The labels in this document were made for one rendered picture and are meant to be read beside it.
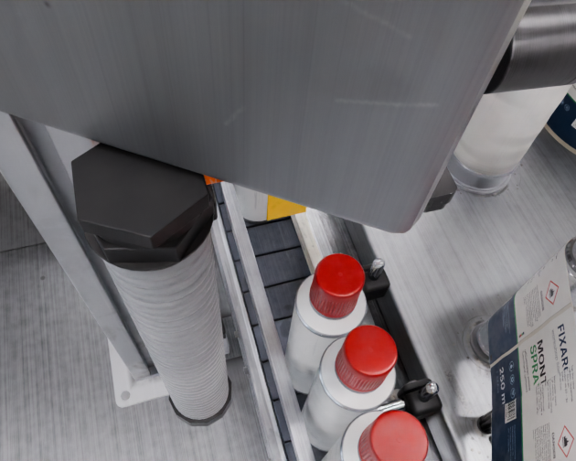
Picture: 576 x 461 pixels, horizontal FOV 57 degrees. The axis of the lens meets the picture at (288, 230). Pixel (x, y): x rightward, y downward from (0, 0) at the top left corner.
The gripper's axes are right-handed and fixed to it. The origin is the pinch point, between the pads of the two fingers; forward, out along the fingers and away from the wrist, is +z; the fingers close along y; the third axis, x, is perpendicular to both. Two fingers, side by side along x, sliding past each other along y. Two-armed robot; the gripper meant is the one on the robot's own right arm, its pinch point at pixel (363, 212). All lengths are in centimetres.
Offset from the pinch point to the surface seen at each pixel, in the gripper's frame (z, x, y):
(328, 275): -7.0, 6.8, -8.0
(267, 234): 13.6, 6.0, 7.5
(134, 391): 18.2, 23.1, -4.6
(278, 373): 5.3, 10.1, -10.0
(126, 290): -23.3, 17.3, -14.0
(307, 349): 1.5, 7.9, -9.8
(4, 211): 18.7, 35.3, 21.3
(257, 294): 5.3, 10.0, -2.7
